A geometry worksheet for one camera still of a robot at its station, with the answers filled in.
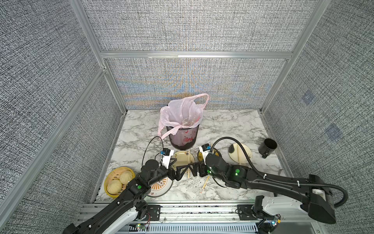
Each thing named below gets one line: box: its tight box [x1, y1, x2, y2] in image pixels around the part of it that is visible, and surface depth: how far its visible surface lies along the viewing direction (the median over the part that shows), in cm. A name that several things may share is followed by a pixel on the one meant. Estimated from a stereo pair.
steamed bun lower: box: [106, 178, 123, 195], surface depth 78 cm
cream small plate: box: [171, 150, 195, 171], surface depth 94 cm
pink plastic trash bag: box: [158, 93, 210, 140], surface depth 87 cm
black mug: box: [258, 138, 278, 159], surface depth 92 cm
